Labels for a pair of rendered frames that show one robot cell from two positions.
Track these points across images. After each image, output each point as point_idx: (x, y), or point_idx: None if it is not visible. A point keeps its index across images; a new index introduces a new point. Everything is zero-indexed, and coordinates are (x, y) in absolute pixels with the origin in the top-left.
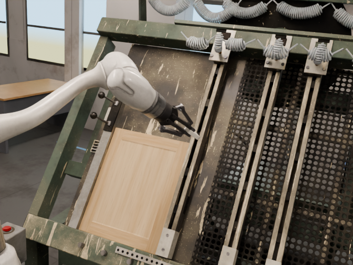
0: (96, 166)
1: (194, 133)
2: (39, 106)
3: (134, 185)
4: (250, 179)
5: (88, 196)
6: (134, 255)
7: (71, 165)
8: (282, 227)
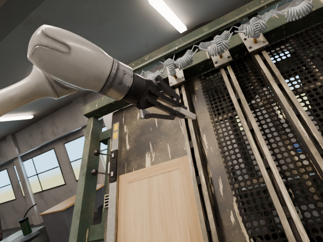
0: (113, 219)
1: (187, 111)
2: None
3: (155, 220)
4: (266, 154)
5: None
6: None
7: (93, 230)
8: None
